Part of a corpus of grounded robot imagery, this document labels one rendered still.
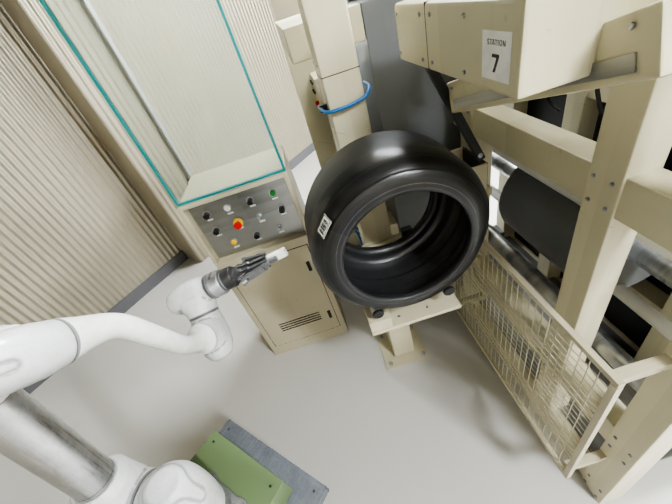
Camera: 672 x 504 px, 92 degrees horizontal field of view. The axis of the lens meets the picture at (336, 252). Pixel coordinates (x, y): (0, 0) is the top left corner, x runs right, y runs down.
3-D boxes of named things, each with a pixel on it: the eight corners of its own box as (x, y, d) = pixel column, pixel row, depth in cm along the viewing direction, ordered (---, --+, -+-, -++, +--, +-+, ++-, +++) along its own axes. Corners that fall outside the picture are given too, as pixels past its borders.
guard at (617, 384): (452, 304, 190) (446, 204, 147) (455, 303, 190) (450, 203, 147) (565, 479, 119) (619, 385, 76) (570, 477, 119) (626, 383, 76)
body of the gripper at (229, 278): (216, 281, 105) (241, 269, 104) (219, 265, 112) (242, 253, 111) (230, 295, 110) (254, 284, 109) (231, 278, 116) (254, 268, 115)
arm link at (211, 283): (203, 269, 112) (218, 262, 111) (219, 286, 118) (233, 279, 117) (199, 287, 105) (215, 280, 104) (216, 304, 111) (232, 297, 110)
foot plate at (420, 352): (376, 336, 222) (375, 334, 221) (413, 324, 222) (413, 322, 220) (388, 370, 201) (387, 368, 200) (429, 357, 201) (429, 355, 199)
